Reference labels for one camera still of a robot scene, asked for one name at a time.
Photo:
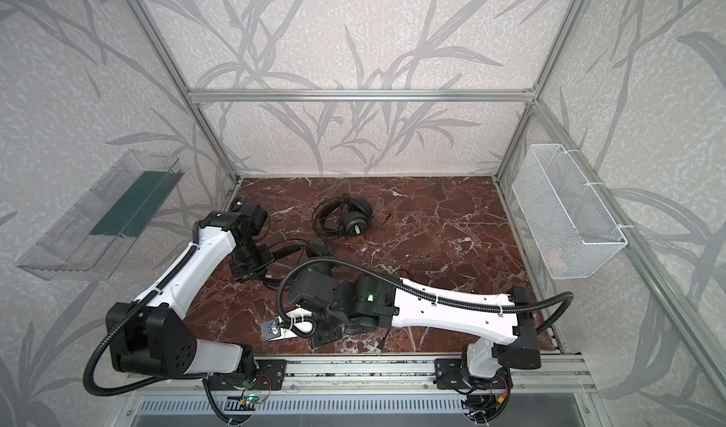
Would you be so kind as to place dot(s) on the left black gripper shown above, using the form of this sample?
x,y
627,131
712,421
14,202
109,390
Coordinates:
x,y
250,260

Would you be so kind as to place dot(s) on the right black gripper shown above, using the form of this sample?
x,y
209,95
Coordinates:
x,y
317,325

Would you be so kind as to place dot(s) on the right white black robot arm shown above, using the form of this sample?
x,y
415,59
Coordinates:
x,y
506,336

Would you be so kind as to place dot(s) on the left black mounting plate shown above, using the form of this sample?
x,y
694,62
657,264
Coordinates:
x,y
263,375

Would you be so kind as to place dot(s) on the black mounting plate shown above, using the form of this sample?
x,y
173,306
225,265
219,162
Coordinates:
x,y
449,375
263,375

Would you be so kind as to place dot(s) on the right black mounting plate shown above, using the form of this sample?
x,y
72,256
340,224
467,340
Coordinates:
x,y
449,375

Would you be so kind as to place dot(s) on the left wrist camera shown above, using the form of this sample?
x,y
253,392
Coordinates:
x,y
256,214

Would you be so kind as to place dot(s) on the clear plastic wall bin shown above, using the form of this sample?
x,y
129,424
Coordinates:
x,y
90,241

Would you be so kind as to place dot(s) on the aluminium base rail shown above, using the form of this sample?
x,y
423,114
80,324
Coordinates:
x,y
397,374

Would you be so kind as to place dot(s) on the white wire mesh basket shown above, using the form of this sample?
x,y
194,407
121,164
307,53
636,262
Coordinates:
x,y
575,233

